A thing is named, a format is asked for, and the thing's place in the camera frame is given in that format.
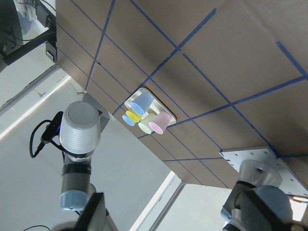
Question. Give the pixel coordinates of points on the light blue cup far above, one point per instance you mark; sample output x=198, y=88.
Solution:
x=129, y=121

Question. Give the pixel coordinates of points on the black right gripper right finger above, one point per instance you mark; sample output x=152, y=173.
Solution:
x=265, y=210

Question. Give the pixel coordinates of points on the light blue cup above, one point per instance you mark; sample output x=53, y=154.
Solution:
x=129, y=121
x=141, y=104

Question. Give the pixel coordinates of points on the yellow cup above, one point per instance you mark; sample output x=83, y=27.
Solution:
x=135, y=117

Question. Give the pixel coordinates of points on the grey cup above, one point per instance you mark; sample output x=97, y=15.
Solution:
x=80, y=130

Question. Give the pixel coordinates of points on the light blue cup near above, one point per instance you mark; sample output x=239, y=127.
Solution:
x=141, y=104

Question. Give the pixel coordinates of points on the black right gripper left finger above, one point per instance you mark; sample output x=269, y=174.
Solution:
x=93, y=216

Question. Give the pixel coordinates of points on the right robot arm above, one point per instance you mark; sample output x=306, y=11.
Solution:
x=231, y=210

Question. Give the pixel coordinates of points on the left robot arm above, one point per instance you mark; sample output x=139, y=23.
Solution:
x=79, y=195

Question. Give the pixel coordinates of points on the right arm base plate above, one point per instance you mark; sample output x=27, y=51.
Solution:
x=260, y=166

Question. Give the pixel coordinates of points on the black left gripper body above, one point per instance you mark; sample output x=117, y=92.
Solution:
x=79, y=159

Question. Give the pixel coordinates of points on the pale green cup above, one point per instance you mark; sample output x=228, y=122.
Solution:
x=144, y=123

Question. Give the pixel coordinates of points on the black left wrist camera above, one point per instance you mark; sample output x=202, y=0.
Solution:
x=53, y=129

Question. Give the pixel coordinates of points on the beige serving tray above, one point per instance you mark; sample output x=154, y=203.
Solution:
x=156, y=106

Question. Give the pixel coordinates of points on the pink cup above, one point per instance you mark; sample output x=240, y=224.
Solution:
x=160, y=122

